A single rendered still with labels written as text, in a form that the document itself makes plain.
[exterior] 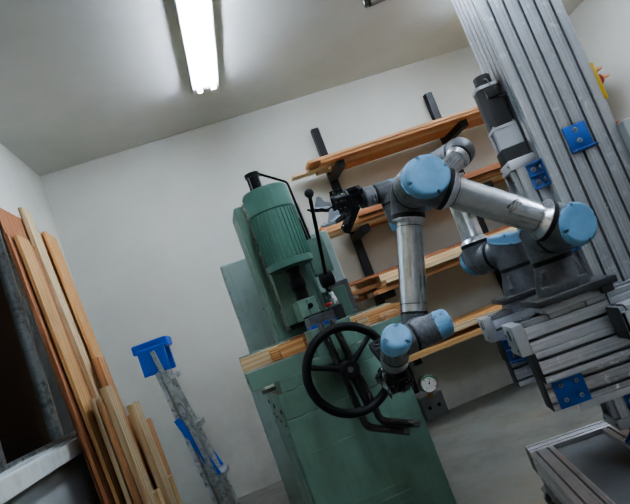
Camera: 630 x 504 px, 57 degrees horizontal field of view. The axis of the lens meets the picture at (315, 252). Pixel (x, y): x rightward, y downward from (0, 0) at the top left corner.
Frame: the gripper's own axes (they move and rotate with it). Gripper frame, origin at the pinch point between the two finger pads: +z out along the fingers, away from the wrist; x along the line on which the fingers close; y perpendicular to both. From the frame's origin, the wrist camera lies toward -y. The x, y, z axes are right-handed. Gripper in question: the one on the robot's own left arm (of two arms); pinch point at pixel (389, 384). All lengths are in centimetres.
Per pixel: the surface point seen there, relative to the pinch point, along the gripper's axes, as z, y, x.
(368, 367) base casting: 18.7, -15.1, 0.6
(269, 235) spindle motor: 0, -69, -11
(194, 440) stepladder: 84, -45, -70
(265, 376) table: 11.9, -24.6, -32.2
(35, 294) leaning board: 73, -146, -119
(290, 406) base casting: 17.9, -14.0, -28.5
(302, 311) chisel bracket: 15.7, -43.5, -11.0
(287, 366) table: 12.2, -24.8, -24.3
